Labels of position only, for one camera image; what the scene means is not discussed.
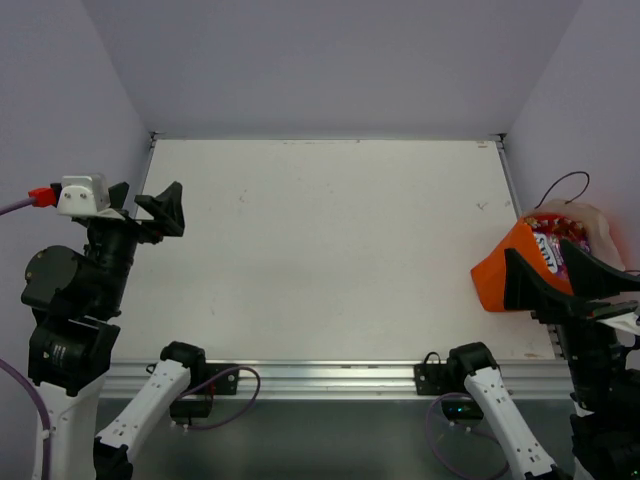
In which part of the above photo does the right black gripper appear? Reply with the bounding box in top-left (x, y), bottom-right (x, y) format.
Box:
top-left (507, 235), bottom-right (640, 414)

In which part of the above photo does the orange paper bag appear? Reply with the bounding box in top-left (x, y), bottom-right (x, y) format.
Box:
top-left (471, 197), bottom-right (625, 312)

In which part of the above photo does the purple Fox's candy bag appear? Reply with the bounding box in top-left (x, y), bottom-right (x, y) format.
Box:
top-left (532, 227), bottom-right (591, 281)

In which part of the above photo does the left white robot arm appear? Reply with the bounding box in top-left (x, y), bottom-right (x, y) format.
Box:
top-left (21, 175), bottom-right (208, 479)

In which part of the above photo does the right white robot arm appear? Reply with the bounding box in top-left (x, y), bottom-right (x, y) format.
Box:
top-left (445, 240), bottom-right (639, 479)

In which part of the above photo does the red snack packet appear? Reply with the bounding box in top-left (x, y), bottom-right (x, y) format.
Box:
top-left (524, 214), bottom-right (586, 237)

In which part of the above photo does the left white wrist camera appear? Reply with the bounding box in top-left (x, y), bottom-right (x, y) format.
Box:
top-left (56, 173), bottom-right (125, 220)

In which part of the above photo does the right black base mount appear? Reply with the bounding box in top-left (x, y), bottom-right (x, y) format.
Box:
top-left (413, 351), bottom-right (484, 427)

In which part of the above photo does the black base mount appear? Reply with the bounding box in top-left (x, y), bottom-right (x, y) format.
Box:
top-left (413, 351), bottom-right (484, 427)
top-left (169, 363), bottom-right (238, 425)

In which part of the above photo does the aluminium table rail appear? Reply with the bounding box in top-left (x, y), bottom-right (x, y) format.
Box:
top-left (99, 359), bottom-right (576, 401)

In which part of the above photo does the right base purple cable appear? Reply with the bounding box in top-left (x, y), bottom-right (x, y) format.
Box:
top-left (425, 393), bottom-right (511, 480)

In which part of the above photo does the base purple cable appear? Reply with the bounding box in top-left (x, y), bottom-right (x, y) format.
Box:
top-left (425, 393), bottom-right (511, 480)
top-left (172, 366), bottom-right (262, 432)

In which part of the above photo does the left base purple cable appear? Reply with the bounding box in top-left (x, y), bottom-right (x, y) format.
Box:
top-left (172, 366), bottom-right (262, 432)

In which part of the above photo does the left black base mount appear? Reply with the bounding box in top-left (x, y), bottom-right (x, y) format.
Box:
top-left (169, 363), bottom-right (238, 425)

